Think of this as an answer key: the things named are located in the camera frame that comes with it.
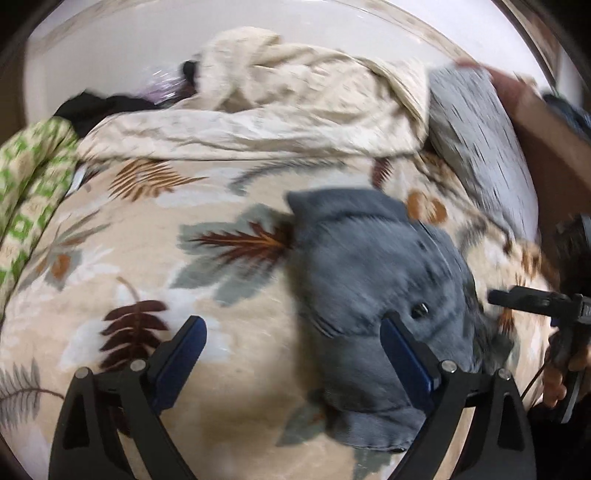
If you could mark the grey denim jeans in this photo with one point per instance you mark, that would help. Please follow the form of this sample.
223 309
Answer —
357 256

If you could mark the leaf print bed blanket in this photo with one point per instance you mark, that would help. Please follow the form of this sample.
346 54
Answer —
144 245

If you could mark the brown headboard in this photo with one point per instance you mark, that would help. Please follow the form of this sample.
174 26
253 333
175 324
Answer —
557 157

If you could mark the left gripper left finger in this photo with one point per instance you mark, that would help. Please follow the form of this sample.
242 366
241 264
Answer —
86 444

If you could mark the person right hand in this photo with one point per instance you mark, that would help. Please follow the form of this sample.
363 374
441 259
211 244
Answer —
554 389

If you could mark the clear purple plastic bag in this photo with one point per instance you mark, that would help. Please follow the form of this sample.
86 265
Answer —
164 87

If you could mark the black garment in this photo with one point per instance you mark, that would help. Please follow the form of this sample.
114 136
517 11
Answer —
86 110

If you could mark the small phone under quilt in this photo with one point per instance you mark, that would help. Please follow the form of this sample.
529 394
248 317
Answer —
78 179

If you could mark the grey quilted pillow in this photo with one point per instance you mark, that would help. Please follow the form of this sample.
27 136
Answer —
470 129

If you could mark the green patterned folded quilt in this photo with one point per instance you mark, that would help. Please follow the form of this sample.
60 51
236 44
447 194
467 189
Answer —
37 169

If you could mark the cream patterned duvet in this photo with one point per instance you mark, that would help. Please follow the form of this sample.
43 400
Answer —
260 98

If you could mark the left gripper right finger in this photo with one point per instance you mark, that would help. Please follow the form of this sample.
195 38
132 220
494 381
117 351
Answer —
499 443

